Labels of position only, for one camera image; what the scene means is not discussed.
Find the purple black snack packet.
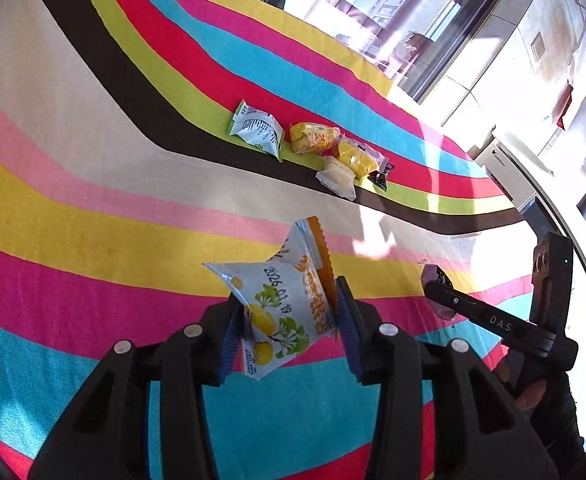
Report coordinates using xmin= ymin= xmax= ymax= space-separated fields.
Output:
xmin=421 ymin=263 xmax=458 ymax=321

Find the white lemon snack packet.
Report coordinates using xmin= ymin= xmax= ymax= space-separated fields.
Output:
xmin=205 ymin=217 xmax=337 ymax=380

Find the yellow cake packet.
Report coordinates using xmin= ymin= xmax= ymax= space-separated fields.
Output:
xmin=334 ymin=138 xmax=389 ymax=179

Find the person right hand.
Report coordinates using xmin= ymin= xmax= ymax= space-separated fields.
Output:
xmin=491 ymin=358 xmax=549 ymax=413

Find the silver washing machine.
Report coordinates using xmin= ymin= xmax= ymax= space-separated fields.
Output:
xmin=472 ymin=131 xmax=586 ymax=306

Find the small black pink candy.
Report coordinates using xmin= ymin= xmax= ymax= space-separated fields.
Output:
xmin=368 ymin=159 xmax=394 ymax=191

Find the beige bread snack packet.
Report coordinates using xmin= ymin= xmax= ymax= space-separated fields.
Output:
xmin=316 ymin=156 xmax=356 ymax=200

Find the colourful striped tablecloth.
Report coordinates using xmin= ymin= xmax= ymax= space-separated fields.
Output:
xmin=0 ymin=0 xmax=535 ymax=478

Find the orange chips snack packet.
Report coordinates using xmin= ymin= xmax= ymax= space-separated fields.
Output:
xmin=289 ymin=122 xmax=342 ymax=154

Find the white green printed packet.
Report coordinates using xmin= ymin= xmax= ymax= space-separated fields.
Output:
xmin=228 ymin=100 xmax=284 ymax=160

